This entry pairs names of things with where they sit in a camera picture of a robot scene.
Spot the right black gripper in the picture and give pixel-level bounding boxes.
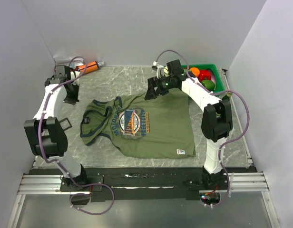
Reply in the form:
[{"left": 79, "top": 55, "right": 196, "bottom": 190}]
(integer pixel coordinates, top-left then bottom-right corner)
[{"left": 145, "top": 75, "right": 175, "bottom": 101}]

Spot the olive green t-shirt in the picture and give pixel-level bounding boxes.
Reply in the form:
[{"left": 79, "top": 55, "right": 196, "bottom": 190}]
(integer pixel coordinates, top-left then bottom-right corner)
[{"left": 80, "top": 89, "right": 195, "bottom": 159}]

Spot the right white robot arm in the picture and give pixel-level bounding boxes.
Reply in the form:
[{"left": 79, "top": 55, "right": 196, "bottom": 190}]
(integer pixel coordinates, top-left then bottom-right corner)
[{"left": 145, "top": 59, "right": 233, "bottom": 189}]

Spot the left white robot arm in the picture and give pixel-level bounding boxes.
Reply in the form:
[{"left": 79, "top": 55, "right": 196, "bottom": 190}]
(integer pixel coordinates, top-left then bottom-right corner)
[{"left": 24, "top": 65, "right": 88, "bottom": 191}]

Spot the black folding stand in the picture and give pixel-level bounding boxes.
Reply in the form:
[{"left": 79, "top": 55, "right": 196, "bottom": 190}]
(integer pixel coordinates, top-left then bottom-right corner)
[{"left": 59, "top": 117, "right": 72, "bottom": 131}]

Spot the toy napa cabbage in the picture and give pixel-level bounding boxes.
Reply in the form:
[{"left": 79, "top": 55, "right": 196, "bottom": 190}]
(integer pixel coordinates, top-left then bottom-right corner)
[{"left": 163, "top": 67, "right": 169, "bottom": 75}]

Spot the orange cylindrical bottle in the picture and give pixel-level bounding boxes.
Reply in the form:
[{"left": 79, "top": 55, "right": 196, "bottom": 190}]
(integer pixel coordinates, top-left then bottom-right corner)
[{"left": 75, "top": 61, "right": 105, "bottom": 74}]

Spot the toy orange fruit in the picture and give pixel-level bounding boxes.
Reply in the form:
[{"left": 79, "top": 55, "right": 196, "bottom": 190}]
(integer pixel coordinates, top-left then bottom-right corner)
[{"left": 189, "top": 67, "right": 200, "bottom": 77}]

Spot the toy red bell pepper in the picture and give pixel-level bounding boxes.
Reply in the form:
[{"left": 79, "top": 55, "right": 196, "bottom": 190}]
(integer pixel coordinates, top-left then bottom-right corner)
[{"left": 198, "top": 70, "right": 211, "bottom": 82}]

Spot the toy green bell pepper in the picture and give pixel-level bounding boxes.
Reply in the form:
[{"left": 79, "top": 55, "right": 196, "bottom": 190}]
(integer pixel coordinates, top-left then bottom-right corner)
[{"left": 201, "top": 79, "right": 216, "bottom": 91}]

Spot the toy purple eggplant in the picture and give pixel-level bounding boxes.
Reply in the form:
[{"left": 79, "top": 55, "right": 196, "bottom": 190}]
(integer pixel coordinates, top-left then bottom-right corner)
[{"left": 207, "top": 69, "right": 216, "bottom": 85}]

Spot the green plastic crate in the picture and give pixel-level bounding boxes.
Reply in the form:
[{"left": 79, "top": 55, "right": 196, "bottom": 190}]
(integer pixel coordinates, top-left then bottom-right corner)
[{"left": 180, "top": 64, "right": 224, "bottom": 93}]

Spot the small dark glass jar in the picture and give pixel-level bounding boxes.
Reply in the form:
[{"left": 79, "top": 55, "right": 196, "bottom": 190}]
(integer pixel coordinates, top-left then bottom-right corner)
[{"left": 221, "top": 92, "right": 233, "bottom": 101}]

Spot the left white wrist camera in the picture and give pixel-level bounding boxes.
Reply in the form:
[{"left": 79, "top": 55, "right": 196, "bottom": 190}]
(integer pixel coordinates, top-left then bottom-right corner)
[{"left": 72, "top": 78, "right": 80, "bottom": 86}]

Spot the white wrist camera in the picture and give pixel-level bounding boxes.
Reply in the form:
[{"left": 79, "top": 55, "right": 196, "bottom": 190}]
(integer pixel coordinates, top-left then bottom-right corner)
[
  {"left": 152, "top": 61, "right": 165, "bottom": 78},
  {"left": 72, "top": 78, "right": 80, "bottom": 86}
]

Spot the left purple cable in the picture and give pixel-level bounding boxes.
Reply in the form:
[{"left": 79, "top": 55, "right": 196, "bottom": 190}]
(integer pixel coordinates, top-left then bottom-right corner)
[{"left": 38, "top": 56, "right": 115, "bottom": 216}]

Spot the purple cable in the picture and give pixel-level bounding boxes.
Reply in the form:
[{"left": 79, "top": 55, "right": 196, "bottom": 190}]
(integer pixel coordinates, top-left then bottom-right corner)
[
  {"left": 38, "top": 56, "right": 115, "bottom": 216},
  {"left": 156, "top": 49, "right": 251, "bottom": 209}
]

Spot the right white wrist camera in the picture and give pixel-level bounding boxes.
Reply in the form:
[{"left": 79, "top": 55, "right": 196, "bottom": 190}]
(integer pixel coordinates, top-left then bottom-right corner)
[{"left": 152, "top": 61, "right": 165, "bottom": 78}]

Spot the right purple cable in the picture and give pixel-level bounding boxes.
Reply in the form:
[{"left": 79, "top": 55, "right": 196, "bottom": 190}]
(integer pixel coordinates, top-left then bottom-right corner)
[{"left": 156, "top": 49, "right": 251, "bottom": 209}]

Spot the aluminium rail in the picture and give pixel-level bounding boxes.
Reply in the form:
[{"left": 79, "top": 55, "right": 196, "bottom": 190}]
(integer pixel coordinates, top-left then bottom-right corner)
[{"left": 17, "top": 173, "right": 269, "bottom": 195}]

